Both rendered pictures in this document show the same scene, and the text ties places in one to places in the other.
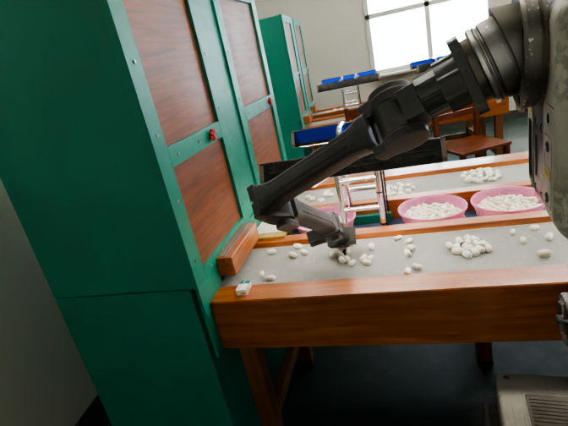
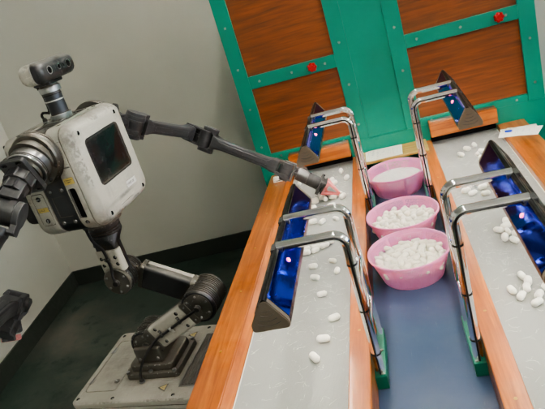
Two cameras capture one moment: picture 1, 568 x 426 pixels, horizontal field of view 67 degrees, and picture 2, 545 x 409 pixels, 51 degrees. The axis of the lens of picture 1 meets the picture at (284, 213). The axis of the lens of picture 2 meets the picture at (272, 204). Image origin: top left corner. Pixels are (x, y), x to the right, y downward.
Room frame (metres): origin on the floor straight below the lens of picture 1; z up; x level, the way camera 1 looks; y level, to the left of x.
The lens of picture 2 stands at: (1.05, -2.47, 1.69)
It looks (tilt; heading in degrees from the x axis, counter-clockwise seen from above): 21 degrees down; 87
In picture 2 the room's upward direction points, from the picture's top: 17 degrees counter-clockwise
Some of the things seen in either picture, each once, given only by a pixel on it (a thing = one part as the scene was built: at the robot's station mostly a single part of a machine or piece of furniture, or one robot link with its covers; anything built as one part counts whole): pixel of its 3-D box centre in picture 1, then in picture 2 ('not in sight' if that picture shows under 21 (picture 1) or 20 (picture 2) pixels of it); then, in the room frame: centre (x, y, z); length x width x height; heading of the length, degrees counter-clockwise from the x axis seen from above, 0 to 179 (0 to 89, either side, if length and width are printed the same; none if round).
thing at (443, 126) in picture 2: not in sight; (462, 121); (2.11, -0.01, 0.83); 0.30 x 0.06 x 0.07; 163
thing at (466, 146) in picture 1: (470, 144); not in sight; (3.42, -1.65, 0.45); 0.44 x 0.44 x 0.91; 7
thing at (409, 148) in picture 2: (276, 222); (392, 152); (1.77, 0.04, 0.77); 0.33 x 0.15 x 0.01; 163
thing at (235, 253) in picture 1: (239, 247); (319, 154); (1.46, 0.19, 0.83); 0.30 x 0.06 x 0.07; 163
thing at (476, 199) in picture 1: (508, 209); (410, 260); (1.50, -0.86, 0.72); 0.27 x 0.27 x 0.10
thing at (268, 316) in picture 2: not in sight; (285, 243); (1.11, -1.18, 1.08); 0.62 x 0.08 x 0.07; 73
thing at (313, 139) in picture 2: (347, 161); (311, 129); (1.39, -0.25, 1.08); 0.62 x 0.08 x 0.07; 73
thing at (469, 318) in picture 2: not in sight; (495, 270); (1.57, -1.32, 0.90); 0.20 x 0.19 x 0.45; 73
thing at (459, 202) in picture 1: (433, 216); (404, 222); (1.58, -0.59, 0.72); 0.27 x 0.27 x 0.10
